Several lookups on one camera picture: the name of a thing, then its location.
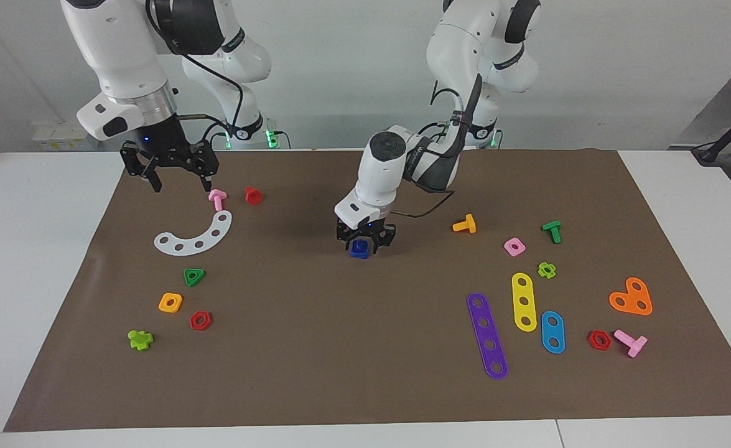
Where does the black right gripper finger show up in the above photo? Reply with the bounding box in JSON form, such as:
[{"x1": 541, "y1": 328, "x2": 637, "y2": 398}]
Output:
[
  {"x1": 121, "y1": 142, "x2": 164, "y2": 192},
  {"x1": 183, "y1": 141, "x2": 221, "y2": 192}
]

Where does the white curved holed strip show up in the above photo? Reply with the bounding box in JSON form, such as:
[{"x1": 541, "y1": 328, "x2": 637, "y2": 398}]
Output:
[{"x1": 154, "y1": 210, "x2": 233, "y2": 256}]

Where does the brown table mat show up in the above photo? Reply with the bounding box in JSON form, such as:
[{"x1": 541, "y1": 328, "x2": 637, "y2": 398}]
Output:
[{"x1": 3, "y1": 148, "x2": 731, "y2": 432}]

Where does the purple four-hole strip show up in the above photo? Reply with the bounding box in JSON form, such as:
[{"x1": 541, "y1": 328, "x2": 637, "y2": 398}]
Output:
[{"x1": 467, "y1": 292, "x2": 509, "y2": 380}]

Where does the yellow three-hole strip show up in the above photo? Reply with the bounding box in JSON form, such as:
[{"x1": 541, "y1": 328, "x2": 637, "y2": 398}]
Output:
[{"x1": 511, "y1": 273, "x2": 538, "y2": 332}]

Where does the blue two-hole strip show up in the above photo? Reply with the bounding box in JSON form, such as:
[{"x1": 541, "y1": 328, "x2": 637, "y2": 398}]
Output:
[{"x1": 541, "y1": 310, "x2": 566, "y2": 355}]

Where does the orange heart-shaped holed plate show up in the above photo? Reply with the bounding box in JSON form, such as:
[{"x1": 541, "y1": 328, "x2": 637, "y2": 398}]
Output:
[{"x1": 608, "y1": 277, "x2": 653, "y2": 316}]

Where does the black stand pole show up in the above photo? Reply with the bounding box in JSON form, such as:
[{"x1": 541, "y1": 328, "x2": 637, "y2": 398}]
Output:
[{"x1": 692, "y1": 100, "x2": 731, "y2": 166}]

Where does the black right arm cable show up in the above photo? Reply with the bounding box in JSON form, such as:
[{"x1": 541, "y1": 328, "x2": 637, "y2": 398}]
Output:
[{"x1": 147, "y1": 0, "x2": 244, "y2": 151}]

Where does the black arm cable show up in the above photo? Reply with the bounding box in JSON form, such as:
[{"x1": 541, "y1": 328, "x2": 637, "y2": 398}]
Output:
[
  {"x1": 147, "y1": 0, "x2": 244, "y2": 151},
  {"x1": 393, "y1": 87, "x2": 484, "y2": 220}
]

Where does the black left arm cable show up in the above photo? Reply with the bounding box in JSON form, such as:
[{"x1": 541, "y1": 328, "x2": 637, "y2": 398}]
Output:
[{"x1": 393, "y1": 87, "x2": 484, "y2": 220}]

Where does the black left base cable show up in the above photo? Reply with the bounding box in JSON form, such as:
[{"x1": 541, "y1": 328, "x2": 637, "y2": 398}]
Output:
[{"x1": 416, "y1": 120, "x2": 452, "y2": 139}]

